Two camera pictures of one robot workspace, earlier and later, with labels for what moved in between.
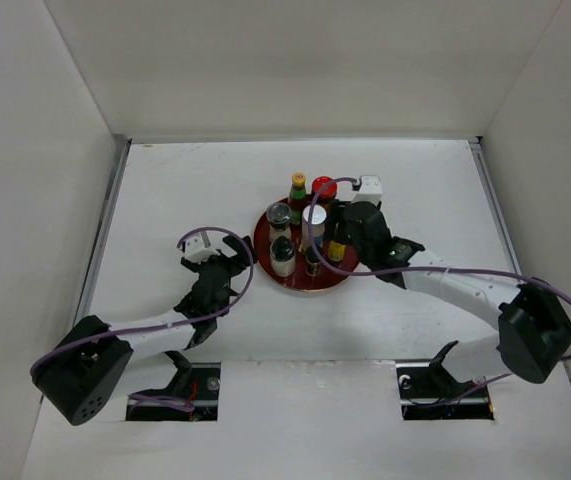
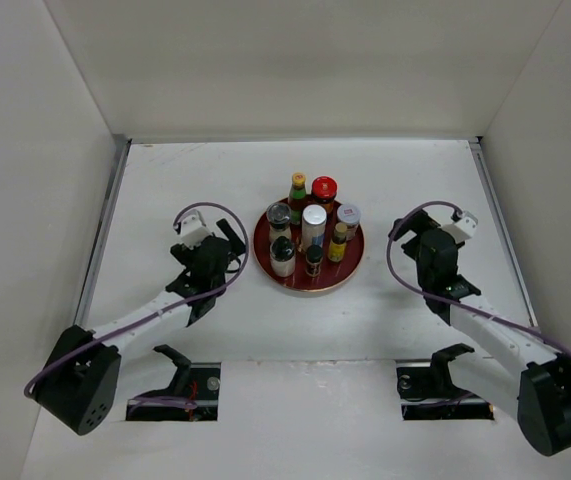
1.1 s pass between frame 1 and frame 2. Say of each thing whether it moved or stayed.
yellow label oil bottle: stayed
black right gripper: moved
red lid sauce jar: stayed
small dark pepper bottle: stayed
